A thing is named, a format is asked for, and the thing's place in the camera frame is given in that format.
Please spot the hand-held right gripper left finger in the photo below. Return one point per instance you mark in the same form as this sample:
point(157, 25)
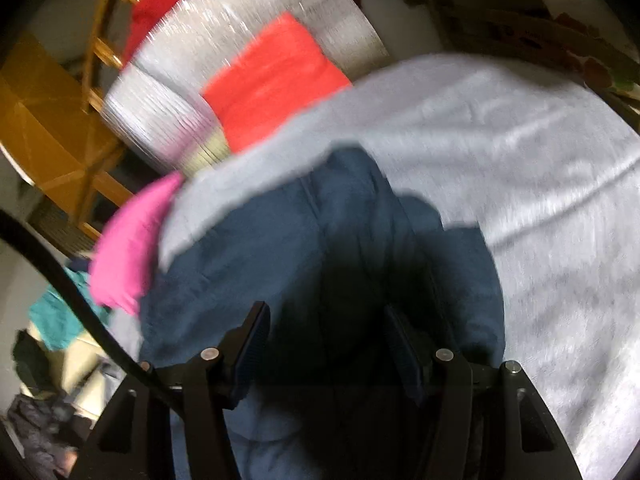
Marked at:
point(252, 350)

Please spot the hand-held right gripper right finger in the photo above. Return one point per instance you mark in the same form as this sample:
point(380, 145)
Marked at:
point(407, 360)

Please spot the navy blue garment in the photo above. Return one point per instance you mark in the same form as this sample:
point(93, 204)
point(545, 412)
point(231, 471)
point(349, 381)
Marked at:
point(300, 240)

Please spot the dark clothes pile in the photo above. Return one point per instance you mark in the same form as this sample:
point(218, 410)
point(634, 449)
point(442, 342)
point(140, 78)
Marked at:
point(40, 420)

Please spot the pink pillow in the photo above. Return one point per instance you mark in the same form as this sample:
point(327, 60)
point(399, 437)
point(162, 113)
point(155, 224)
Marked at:
point(132, 250)

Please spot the cream cloth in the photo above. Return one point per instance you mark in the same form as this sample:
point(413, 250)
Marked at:
point(87, 375)

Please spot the teal cloth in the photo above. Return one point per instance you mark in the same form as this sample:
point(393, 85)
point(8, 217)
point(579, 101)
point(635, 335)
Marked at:
point(55, 320)

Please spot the grey bed sheet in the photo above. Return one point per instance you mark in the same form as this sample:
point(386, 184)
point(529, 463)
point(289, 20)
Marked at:
point(525, 185)

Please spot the large silver cushion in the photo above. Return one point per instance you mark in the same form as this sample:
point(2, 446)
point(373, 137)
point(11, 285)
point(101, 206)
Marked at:
point(165, 105)

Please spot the orange-red pillow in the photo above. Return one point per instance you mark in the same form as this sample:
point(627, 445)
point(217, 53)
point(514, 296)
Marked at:
point(275, 80)

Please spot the yellow wooden furniture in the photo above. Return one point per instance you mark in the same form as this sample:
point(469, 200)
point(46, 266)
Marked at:
point(45, 130)

